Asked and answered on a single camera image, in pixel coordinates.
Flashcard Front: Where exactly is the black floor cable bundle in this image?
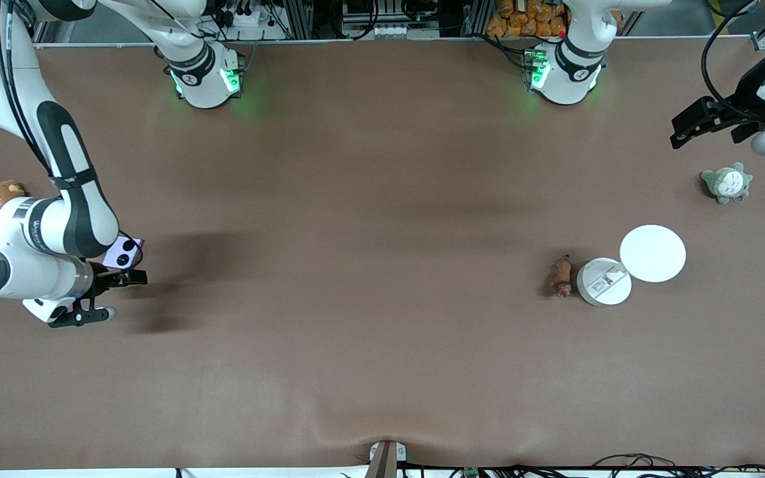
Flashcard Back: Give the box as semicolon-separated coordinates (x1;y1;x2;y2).
416;453;765;478

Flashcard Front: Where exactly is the white power strip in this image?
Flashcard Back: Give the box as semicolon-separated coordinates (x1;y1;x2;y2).
222;5;265;29

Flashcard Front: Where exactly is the lilac flip phone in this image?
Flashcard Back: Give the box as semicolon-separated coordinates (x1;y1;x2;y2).
103;235;146;270

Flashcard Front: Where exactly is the white round lid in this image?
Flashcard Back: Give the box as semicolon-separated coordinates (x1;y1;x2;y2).
620;225;687;283

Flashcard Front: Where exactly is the small brown lion statue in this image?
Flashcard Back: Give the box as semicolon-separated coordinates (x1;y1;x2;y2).
551;254;574;298

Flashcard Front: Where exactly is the brown plush toy with tag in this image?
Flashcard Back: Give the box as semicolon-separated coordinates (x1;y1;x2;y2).
0;179;29;216

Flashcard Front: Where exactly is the white round box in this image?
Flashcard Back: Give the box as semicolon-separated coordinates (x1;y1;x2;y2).
576;257;633;307

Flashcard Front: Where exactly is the grey white Totoro plush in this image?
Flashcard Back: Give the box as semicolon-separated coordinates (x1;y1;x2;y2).
700;163;754;206

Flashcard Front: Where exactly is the bag of orange plush toys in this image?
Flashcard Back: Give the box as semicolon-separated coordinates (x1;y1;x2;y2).
486;0;570;39

